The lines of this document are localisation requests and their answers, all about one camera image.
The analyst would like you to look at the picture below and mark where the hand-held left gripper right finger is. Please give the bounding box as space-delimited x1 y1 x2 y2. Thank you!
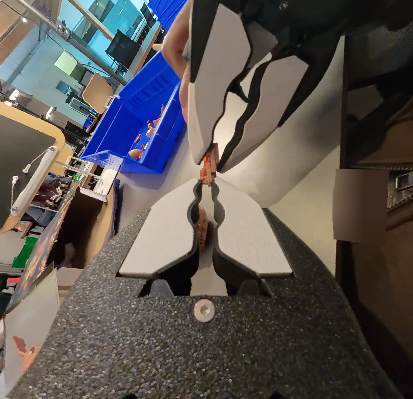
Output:
211 179 295 298

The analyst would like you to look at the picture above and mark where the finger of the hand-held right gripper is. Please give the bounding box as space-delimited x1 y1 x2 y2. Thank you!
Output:
186 3 251 166
216 54 310 174

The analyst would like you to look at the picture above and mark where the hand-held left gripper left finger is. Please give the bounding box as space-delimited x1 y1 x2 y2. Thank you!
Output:
118 178 201 298

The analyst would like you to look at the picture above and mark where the brown toy brick assembly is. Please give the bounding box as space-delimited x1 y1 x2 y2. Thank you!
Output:
195 205 210 252

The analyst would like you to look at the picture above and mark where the small brown toy brick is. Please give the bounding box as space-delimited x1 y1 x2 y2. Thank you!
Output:
198 144 219 186

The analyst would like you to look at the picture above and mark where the pile of brown toy bricks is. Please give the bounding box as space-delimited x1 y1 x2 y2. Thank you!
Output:
127 102 166 162

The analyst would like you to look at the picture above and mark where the blue plastic bin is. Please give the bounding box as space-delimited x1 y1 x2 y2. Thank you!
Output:
80 49 189 176

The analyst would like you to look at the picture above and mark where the stack of blue bins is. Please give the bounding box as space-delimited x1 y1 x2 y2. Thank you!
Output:
147 0 195 33

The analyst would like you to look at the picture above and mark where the printed cardboard box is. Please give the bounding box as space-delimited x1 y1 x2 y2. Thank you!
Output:
12 179 121 298

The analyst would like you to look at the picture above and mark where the black monitor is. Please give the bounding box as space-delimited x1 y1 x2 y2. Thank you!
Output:
105 30 142 69

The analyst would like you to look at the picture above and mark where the white metal stand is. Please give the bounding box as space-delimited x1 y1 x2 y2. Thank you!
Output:
9 144 121 204

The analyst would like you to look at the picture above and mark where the printed instruction booklet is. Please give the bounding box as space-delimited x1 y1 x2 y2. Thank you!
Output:
0 263 63 399

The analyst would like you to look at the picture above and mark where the black chair with wooden rim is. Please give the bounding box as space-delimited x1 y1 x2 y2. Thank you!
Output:
0 102 66 236

